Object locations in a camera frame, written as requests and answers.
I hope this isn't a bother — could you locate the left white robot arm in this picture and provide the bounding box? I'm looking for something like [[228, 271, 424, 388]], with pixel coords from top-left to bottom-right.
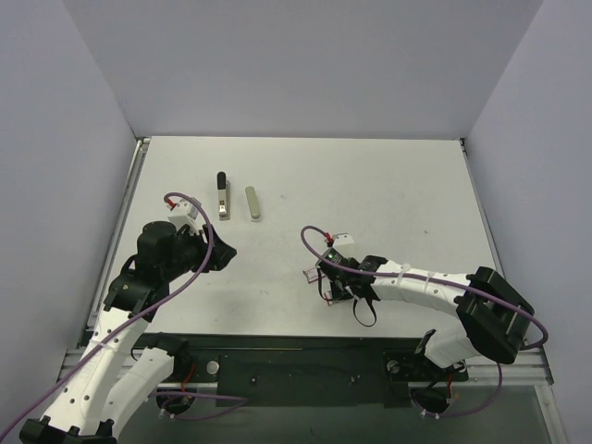
[[19, 221, 237, 443]]

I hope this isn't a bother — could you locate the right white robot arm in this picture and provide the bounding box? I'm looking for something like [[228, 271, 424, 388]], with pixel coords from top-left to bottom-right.
[[316, 248, 535, 378]]

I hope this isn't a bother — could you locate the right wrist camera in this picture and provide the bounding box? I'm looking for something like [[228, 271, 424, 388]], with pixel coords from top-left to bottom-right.
[[326, 233, 355, 248]]

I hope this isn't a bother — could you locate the aluminium frame rail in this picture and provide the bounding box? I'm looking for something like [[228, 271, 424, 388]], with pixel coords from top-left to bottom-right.
[[57, 348, 555, 387]]

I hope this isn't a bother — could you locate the red white staple box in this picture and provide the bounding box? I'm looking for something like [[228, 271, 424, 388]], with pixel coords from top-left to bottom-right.
[[302, 266, 323, 284]]

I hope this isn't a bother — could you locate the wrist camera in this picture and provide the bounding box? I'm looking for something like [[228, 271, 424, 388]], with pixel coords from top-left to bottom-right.
[[165, 198, 200, 232], [326, 233, 355, 248]]

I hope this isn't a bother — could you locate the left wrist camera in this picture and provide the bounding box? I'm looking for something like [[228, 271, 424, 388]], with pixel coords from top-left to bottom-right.
[[165, 198, 200, 232]]

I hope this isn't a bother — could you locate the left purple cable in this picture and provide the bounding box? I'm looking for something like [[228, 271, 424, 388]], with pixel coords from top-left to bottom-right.
[[0, 191, 249, 421]]

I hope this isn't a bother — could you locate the olive green stapler cover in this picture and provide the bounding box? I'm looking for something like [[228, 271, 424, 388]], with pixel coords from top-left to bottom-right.
[[245, 186, 262, 222]]

